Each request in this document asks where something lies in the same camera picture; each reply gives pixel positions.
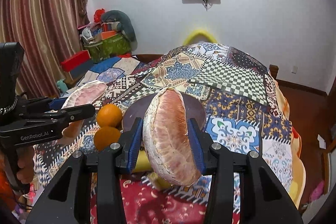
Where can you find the large orange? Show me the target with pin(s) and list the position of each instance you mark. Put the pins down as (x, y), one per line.
(105, 136)
(109, 115)

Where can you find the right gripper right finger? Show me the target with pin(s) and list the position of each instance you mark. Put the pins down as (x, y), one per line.
(263, 197)

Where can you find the red box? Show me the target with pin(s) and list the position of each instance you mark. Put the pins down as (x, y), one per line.
(75, 60)

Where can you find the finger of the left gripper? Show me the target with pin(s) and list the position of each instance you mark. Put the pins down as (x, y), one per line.
(38, 105)
(68, 115)

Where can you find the white wall socket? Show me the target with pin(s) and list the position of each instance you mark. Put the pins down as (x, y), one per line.
(294, 69)

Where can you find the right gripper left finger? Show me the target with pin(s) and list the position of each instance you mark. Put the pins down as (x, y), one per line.
(67, 197)

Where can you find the green storage box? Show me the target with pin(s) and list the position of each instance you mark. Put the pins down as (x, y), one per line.
(110, 47)

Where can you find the red plastic bag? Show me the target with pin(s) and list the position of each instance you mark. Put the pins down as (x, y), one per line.
(97, 15)

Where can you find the peeled pomelo segment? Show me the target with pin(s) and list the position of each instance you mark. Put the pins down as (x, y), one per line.
(166, 141)

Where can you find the patchwork patterned bedspread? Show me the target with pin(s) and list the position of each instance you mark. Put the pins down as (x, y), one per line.
(242, 108)

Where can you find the yellow foam tube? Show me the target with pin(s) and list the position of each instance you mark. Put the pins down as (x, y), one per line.
(199, 34)

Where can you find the person left hand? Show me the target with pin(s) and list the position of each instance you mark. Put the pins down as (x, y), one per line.
(25, 173)

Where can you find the grey plush toy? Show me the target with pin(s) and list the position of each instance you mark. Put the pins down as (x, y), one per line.
(122, 23)

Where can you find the sugarcane piece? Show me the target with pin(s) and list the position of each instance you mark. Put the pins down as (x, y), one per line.
(159, 183)
(142, 164)

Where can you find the striped red gold curtain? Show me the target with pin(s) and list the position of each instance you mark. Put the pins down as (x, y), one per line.
(47, 30)

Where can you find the pomelo wedge with rind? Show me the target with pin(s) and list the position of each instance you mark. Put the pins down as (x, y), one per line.
(86, 94)

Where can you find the wooden door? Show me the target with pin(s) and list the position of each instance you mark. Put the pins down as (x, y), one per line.
(330, 142)

